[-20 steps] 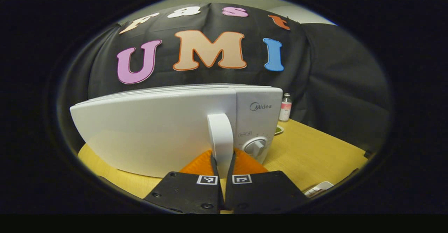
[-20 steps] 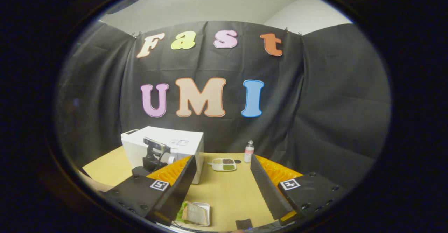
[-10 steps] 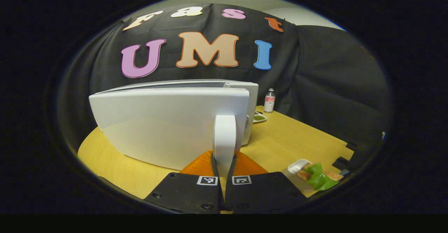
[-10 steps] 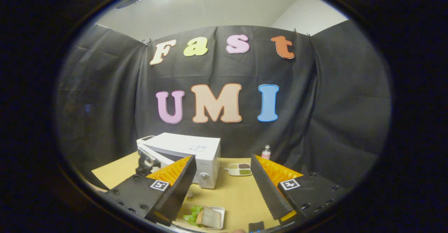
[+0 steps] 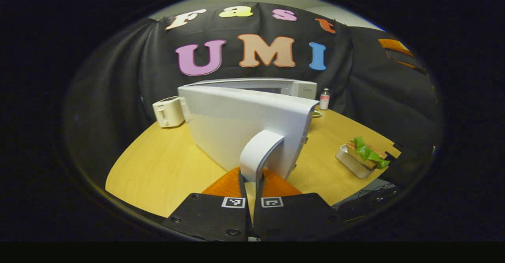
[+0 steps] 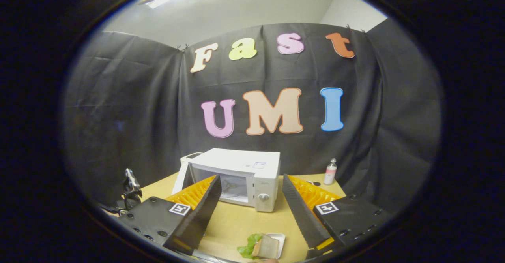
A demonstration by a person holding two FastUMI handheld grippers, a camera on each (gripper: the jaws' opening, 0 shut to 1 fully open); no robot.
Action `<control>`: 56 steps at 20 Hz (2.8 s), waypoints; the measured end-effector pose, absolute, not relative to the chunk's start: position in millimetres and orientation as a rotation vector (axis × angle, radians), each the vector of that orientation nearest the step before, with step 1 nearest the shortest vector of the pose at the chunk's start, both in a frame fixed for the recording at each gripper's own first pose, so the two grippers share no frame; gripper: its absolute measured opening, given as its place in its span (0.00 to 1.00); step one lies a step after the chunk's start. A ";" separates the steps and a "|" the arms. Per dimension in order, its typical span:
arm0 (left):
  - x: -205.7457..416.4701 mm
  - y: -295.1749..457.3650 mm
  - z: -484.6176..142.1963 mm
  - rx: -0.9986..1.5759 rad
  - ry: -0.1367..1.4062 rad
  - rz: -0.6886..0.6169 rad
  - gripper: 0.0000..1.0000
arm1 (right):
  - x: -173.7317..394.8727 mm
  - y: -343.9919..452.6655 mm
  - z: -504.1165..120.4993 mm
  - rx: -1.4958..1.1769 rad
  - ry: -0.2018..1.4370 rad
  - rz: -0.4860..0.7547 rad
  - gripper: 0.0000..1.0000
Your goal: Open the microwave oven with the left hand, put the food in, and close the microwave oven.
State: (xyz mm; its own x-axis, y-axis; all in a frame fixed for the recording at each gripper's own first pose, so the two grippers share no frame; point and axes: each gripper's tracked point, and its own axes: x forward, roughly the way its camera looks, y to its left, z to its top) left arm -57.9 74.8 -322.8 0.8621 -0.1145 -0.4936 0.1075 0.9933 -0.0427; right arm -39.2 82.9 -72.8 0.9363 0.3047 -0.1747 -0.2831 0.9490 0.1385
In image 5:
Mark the small clear pink-label bottle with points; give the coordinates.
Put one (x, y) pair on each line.
(324, 100)

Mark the black backdrop cloth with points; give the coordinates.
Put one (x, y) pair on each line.
(118, 97)

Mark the white toaster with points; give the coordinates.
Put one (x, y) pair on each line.
(167, 113)

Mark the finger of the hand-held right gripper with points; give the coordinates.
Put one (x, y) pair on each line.
(406, 59)
(410, 164)

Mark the toast sandwich with green lettuce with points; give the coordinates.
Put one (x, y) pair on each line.
(365, 152)

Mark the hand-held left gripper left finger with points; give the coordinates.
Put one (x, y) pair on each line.
(209, 215)

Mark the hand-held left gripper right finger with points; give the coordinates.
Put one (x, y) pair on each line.
(292, 217)

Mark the white microwave oven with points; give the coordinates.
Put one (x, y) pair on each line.
(236, 128)

